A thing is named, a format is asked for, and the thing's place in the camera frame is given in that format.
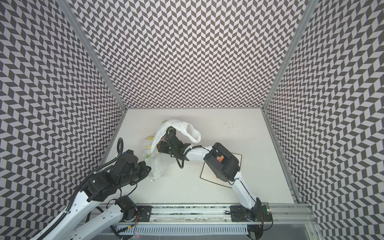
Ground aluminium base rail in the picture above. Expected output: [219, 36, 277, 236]
[137, 203, 317, 225]

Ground white plastic bag lemon print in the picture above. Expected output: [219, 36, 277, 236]
[139, 119, 201, 181]

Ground aluminium corner post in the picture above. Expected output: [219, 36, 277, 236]
[56, 0, 127, 112]
[262, 0, 319, 112]

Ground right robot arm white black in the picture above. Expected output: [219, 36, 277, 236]
[157, 131, 264, 222]

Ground white mat black border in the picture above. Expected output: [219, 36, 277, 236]
[200, 154, 242, 189]

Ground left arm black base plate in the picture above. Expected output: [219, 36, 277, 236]
[127, 205, 153, 223]

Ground white ventilation grille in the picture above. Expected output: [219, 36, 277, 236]
[117, 225, 249, 236]

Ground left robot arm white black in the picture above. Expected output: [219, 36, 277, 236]
[33, 139, 151, 240]

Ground right aluminium corner post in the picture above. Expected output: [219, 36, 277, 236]
[262, 0, 319, 112]

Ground left aluminium corner post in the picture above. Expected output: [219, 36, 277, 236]
[56, 0, 127, 112]

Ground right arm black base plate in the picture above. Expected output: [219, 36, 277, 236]
[225, 205, 273, 223]

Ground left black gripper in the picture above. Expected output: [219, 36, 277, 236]
[118, 161, 152, 190]

